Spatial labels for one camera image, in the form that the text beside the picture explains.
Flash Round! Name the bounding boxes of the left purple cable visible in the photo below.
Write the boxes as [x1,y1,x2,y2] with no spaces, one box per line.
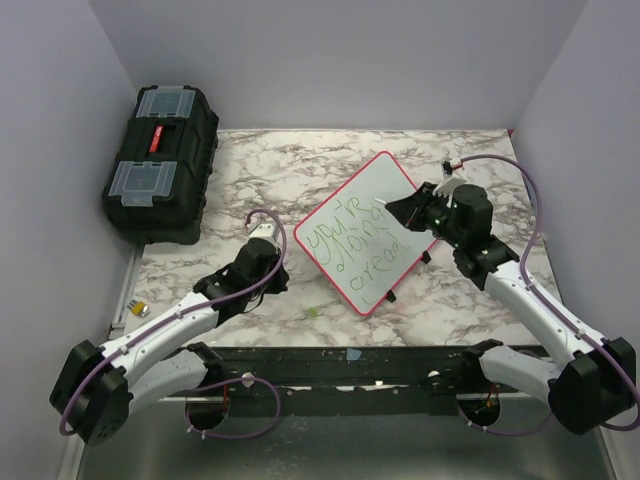
[59,209,289,442]

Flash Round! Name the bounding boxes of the purple cable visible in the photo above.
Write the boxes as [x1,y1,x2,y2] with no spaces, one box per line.
[457,153,640,437]
[59,209,289,442]

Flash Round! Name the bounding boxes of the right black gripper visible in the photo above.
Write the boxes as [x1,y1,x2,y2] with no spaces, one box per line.
[386,182,466,249]

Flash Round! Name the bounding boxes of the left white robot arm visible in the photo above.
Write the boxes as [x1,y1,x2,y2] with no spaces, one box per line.
[49,237,289,446]

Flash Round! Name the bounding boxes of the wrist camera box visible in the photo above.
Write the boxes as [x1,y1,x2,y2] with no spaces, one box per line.
[249,223,280,245]
[432,161,466,197]

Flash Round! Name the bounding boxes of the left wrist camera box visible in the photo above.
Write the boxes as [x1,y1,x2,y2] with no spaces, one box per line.
[249,223,280,245]

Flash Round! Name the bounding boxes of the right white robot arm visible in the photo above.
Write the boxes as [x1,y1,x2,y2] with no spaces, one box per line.
[384,182,639,435]

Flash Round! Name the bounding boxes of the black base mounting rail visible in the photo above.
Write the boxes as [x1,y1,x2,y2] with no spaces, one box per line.
[102,344,561,416]

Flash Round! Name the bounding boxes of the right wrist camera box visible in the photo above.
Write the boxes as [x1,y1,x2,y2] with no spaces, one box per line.
[432,161,466,197]

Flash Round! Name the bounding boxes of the black plastic toolbox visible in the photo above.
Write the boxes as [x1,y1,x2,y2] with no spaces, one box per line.
[102,85,219,245]

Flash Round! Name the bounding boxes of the aluminium extrusion frame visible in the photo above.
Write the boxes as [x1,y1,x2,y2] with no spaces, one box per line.
[57,244,189,480]

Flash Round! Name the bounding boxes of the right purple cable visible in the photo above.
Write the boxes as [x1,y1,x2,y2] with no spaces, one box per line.
[457,153,640,437]

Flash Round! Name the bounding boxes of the small yellow metal clip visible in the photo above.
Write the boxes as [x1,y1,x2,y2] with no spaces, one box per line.
[127,299,149,318]

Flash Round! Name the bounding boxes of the blue tape piece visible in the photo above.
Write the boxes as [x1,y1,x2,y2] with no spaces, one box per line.
[345,348,363,362]

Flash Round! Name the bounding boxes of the pink-framed whiteboard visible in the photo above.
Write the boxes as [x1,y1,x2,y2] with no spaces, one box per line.
[293,151,436,316]

